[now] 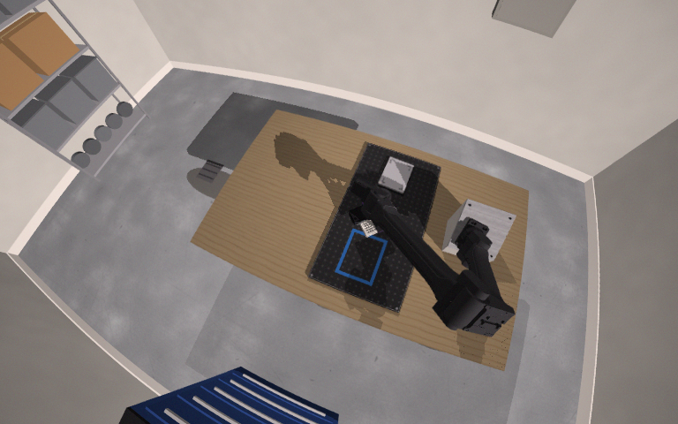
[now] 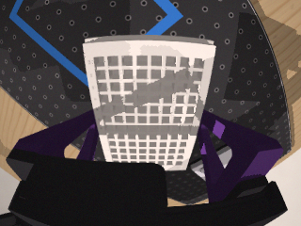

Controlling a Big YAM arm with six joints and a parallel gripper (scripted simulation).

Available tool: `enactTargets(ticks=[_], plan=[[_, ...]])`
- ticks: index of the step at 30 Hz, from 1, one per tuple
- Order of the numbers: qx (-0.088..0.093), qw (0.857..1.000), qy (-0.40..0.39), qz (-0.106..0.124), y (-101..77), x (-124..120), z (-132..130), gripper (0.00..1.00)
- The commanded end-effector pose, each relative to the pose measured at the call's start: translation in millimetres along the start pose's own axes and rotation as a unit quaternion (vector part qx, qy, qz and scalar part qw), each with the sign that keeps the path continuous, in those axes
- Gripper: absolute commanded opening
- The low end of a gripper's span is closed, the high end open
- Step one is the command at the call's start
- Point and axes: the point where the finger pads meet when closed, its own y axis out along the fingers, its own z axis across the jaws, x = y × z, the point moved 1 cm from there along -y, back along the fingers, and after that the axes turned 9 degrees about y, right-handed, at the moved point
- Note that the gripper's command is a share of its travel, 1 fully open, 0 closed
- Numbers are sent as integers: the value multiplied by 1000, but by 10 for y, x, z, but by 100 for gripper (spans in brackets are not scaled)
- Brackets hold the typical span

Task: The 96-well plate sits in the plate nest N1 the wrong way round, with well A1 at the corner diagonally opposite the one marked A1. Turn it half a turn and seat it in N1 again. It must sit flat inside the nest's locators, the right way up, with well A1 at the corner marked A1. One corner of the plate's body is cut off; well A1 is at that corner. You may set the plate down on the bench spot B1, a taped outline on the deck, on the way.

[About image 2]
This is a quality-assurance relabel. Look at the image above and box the blue tape outline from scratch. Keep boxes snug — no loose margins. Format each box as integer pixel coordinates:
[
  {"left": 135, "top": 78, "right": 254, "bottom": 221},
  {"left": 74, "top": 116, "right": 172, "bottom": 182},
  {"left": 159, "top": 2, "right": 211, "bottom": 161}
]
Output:
[{"left": 9, "top": 0, "right": 183, "bottom": 86}]

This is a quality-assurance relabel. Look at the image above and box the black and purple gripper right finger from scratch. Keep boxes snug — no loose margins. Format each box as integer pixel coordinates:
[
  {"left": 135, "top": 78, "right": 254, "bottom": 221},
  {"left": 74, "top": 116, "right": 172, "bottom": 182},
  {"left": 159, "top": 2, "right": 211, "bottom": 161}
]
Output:
[{"left": 198, "top": 109, "right": 283, "bottom": 202}]

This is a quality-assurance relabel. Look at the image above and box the white well plate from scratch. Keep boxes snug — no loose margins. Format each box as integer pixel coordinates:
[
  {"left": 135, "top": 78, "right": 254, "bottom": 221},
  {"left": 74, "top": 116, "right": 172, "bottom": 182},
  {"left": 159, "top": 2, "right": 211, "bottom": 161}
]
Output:
[{"left": 83, "top": 35, "right": 216, "bottom": 170}]

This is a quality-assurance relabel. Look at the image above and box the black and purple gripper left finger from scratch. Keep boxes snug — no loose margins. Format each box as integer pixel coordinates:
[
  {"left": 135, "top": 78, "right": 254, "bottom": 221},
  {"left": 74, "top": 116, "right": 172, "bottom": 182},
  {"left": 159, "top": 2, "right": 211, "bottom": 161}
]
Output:
[{"left": 13, "top": 109, "right": 99, "bottom": 160}]

